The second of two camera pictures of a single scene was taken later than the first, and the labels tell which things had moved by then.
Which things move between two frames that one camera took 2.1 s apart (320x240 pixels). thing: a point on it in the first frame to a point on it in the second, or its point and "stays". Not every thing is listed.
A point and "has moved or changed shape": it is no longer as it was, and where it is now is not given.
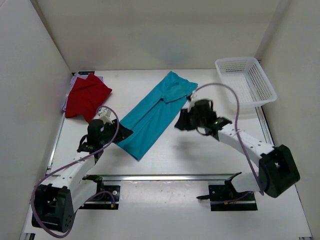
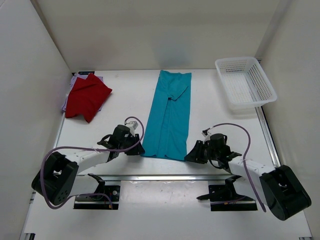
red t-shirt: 85,96 stays
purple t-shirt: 71,81 stays
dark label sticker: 85,72 stays
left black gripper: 122,133 to 138,150
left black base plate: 108,198 stays
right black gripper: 182,123 to 196,155
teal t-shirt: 151,115 has moved or changed shape
